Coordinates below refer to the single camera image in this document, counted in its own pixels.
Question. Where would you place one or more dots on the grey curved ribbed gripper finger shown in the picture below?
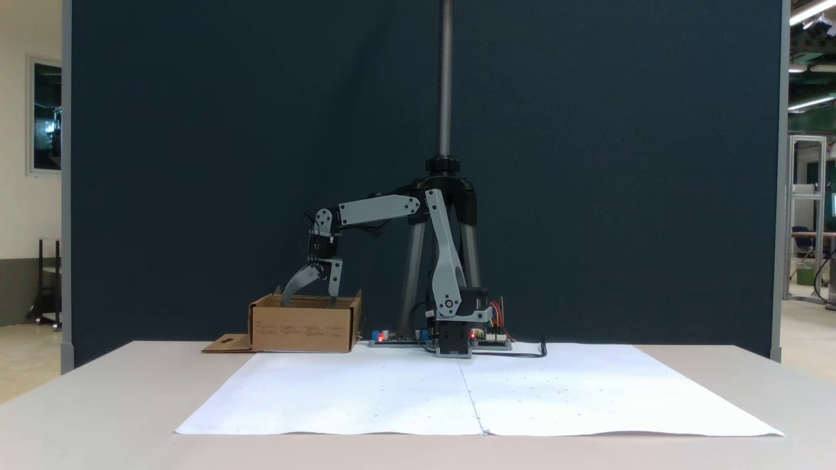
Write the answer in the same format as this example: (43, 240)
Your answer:
(294, 286)

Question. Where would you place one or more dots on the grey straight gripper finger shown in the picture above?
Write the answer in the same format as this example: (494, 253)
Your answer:
(334, 290)

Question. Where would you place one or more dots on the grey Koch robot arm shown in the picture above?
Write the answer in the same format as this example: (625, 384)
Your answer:
(379, 209)

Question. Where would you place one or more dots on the green bin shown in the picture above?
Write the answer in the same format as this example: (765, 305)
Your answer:
(805, 275)

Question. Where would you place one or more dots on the brown cardboard box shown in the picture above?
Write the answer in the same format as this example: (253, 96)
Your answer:
(300, 329)

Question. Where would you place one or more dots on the blue circuit board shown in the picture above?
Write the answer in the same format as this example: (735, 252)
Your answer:
(398, 341)

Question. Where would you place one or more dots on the white paper sheet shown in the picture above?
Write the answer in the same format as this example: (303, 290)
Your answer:
(392, 398)

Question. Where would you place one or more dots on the dark blue partition panel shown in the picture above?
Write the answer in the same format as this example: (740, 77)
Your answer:
(196, 130)

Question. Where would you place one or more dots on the black and silver tripod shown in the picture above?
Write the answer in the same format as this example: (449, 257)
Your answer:
(445, 78)

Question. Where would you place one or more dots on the black metal shelf cart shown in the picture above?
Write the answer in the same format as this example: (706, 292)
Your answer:
(49, 281)

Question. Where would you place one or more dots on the fluorescent ceiling light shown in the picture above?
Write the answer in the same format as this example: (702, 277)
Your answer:
(810, 102)
(810, 12)

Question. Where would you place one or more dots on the framed wall window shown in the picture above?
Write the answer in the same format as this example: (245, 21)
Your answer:
(46, 117)

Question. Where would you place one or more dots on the aluminium frame structure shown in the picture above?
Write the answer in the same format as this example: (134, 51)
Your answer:
(791, 215)

